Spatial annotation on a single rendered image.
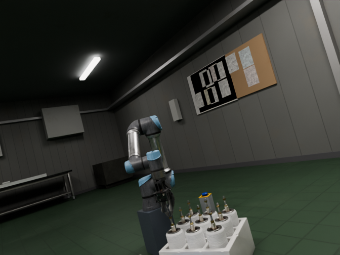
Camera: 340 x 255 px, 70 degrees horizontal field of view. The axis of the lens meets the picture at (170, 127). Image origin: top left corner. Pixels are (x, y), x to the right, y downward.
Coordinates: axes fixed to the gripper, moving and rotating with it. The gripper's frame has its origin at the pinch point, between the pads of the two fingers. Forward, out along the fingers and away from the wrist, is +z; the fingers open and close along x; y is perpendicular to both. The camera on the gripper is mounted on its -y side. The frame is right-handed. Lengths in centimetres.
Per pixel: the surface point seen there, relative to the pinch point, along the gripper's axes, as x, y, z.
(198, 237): 14.2, 7.4, 11.8
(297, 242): 61, -21, 34
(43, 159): -474, -436, -87
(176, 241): 1.4, 5.1, 13.0
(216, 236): 23.6, 11.2, 11.1
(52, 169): -464, -449, -54
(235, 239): 31.1, 4.8, 16.5
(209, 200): 17.2, -34.3, 6.1
